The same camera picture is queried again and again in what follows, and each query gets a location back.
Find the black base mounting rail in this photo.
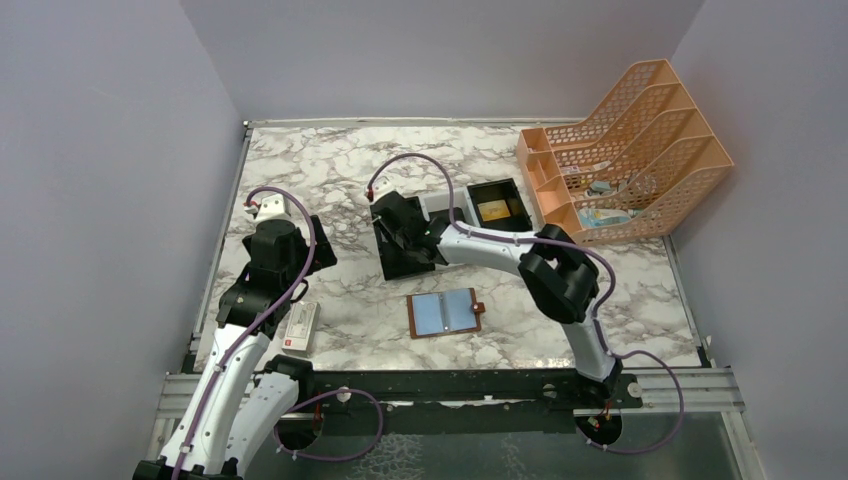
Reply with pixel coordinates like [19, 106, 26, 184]
[178, 367, 644, 439]

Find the small white red box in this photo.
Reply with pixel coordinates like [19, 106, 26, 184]
[282, 301, 321, 354]

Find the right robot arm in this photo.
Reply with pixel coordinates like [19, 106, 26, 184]
[366, 189, 622, 407]

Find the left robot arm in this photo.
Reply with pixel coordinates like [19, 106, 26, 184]
[133, 215, 337, 479]

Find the peach plastic desk organizer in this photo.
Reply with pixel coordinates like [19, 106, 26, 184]
[516, 59, 734, 245]

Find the black and white card tray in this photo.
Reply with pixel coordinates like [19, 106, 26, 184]
[369, 177, 535, 282]

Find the gold card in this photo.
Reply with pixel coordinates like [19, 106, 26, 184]
[477, 199, 511, 223]

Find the brown leather card holder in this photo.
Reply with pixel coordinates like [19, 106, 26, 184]
[406, 288, 486, 339]

